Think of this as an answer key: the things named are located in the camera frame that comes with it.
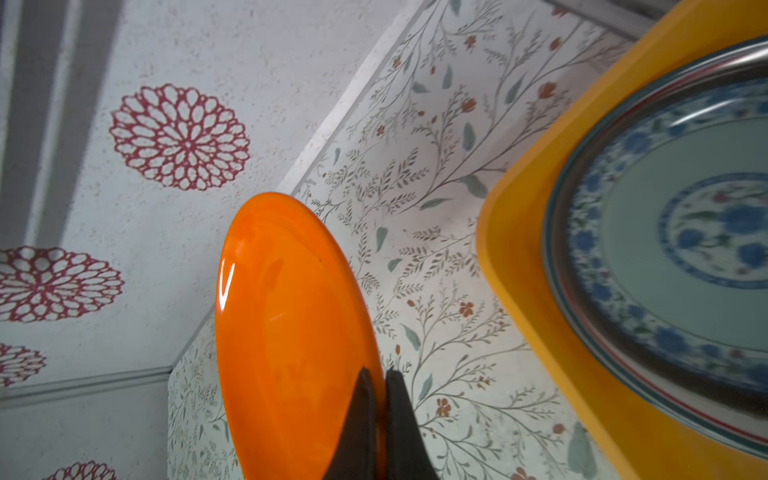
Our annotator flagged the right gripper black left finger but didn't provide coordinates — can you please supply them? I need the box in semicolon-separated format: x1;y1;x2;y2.
323;368;377;480

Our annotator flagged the yellow plastic bin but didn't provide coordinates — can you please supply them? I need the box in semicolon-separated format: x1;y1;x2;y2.
477;1;767;479

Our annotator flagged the blue floral dark plate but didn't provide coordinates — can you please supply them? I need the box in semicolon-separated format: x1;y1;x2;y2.
542;35;768;415

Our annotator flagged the orange plastic plate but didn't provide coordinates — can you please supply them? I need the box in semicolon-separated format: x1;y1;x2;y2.
215;193;386;479

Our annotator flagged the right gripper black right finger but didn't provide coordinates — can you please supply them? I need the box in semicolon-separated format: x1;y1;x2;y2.
385;369;438;480

